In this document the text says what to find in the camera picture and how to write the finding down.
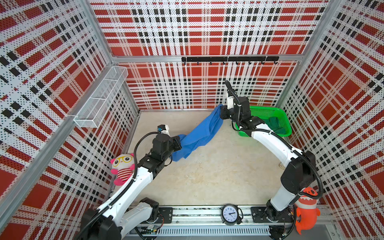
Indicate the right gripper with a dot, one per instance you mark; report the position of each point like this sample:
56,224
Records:
224,115

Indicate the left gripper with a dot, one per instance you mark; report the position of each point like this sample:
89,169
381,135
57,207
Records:
175,140

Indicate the blue tank top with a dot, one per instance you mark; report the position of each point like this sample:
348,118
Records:
200,135

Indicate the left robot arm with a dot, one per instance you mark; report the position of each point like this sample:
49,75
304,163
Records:
113,220

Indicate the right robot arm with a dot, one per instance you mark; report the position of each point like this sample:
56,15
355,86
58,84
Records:
299,167

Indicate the green tank top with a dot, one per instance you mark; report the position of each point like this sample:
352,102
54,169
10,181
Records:
274,125

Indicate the green plastic basket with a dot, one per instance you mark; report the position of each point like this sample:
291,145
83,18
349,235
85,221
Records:
260,114

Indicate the pink plush with yellow glasses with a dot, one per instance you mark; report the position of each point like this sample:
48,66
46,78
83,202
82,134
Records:
123,168

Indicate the small black analog clock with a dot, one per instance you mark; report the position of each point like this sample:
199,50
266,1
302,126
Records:
231,215

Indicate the red shark plush toy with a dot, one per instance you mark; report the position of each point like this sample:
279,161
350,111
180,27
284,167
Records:
307,213

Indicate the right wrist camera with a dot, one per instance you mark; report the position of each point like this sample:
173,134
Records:
230,102

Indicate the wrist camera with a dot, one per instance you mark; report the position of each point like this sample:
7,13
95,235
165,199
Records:
163,129
230,102

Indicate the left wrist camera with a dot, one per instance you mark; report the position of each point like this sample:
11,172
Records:
163,129

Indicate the black hook rail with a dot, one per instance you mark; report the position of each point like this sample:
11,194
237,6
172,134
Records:
261,59

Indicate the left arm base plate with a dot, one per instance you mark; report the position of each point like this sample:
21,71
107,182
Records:
164,215

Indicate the white wire mesh shelf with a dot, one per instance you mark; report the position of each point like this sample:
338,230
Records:
97,105

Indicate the aluminium front rail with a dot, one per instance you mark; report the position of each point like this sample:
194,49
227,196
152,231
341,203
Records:
205,221

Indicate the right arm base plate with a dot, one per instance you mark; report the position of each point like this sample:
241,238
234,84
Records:
258,213

